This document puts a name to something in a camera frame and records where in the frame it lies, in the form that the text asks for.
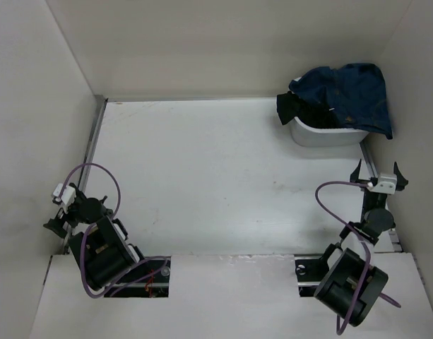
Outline dark blue denim trousers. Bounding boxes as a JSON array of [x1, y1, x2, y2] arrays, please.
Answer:
[[289, 63, 393, 140]]

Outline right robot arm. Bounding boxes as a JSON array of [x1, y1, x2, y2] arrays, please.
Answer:
[[314, 162, 409, 335]]

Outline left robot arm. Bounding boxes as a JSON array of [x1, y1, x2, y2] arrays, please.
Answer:
[[43, 184, 149, 291]]

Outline white plastic laundry basket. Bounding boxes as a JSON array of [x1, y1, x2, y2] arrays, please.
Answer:
[[288, 76, 369, 148]]

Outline black garment in basket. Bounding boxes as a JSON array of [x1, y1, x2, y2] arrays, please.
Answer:
[[276, 91, 340, 129]]

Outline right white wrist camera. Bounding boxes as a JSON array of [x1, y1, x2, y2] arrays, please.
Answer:
[[367, 173, 398, 195]]

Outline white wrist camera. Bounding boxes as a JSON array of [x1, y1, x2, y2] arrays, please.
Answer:
[[367, 173, 398, 195], [52, 183, 76, 206]]

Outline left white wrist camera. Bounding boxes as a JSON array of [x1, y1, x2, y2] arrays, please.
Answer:
[[52, 183, 76, 206]]

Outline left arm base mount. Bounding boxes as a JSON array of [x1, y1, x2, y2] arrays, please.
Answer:
[[104, 257, 171, 298]]

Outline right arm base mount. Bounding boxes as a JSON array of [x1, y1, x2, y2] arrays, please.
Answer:
[[295, 256, 329, 297]]

